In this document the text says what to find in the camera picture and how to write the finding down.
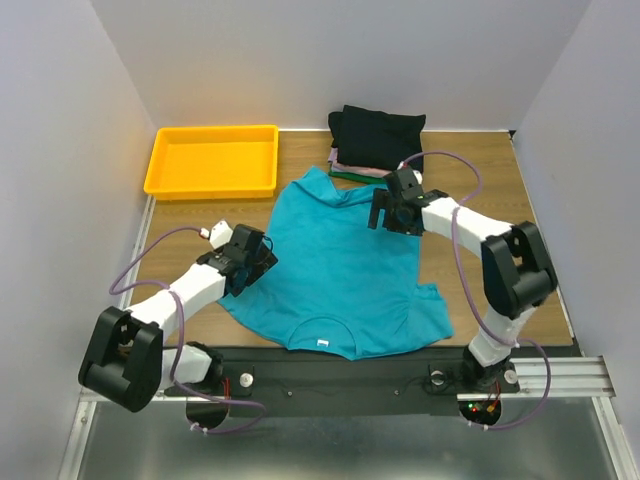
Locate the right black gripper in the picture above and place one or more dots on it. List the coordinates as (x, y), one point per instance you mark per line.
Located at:
(379, 209)

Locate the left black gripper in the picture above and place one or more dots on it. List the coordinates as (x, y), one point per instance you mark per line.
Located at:
(262, 263)

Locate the teal t shirt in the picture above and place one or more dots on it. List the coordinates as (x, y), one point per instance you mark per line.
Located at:
(338, 286)

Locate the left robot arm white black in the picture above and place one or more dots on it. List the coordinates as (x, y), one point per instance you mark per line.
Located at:
(183, 364)

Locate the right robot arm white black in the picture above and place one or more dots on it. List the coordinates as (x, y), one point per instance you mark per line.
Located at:
(517, 272)

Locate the folded green t shirt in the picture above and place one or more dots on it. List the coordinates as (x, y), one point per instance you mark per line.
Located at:
(368, 180)

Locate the folded pink t shirt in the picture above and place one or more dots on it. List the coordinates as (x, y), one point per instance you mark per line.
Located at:
(359, 170)

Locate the folded lavender t shirt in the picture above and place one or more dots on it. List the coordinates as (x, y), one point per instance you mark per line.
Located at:
(333, 156)

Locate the folded black t shirt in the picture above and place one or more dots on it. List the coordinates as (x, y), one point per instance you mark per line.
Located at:
(374, 139)

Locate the yellow plastic tray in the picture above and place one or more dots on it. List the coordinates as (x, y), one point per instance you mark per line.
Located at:
(213, 163)

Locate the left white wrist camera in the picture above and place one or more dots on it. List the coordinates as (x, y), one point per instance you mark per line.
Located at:
(218, 235)

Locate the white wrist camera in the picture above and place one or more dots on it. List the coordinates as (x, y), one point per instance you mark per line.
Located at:
(416, 174)
(218, 235)

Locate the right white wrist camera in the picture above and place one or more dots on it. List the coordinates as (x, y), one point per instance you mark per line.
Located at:
(416, 174)

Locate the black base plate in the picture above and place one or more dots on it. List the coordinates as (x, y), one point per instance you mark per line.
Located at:
(304, 383)

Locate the aluminium frame rail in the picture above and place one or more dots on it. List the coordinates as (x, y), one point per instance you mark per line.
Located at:
(121, 362)

